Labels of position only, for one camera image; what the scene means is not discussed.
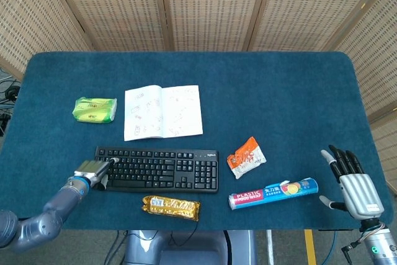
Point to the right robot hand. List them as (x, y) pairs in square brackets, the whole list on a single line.
[(356, 189)]

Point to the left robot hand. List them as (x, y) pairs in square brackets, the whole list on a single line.
[(93, 170)]

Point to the black computer keyboard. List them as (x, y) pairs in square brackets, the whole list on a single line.
[(161, 168)]

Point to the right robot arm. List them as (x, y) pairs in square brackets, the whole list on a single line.
[(380, 241)]

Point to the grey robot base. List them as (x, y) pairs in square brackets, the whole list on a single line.
[(189, 248)]

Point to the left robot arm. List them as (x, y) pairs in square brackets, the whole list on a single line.
[(43, 212)]

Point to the green tissue pack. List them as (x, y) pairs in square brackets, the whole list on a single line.
[(94, 110)]

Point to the plastic food wrap box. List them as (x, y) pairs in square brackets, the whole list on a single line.
[(273, 193)]

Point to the gold foil snack pack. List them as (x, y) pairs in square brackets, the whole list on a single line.
[(170, 207)]

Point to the open white booklet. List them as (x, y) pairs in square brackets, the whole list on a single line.
[(162, 112)]

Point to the blue table mat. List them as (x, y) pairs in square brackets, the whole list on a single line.
[(279, 106)]

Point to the orange white snack bag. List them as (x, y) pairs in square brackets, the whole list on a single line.
[(246, 158)]

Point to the woven folding screen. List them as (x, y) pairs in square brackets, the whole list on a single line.
[(198, 7)]

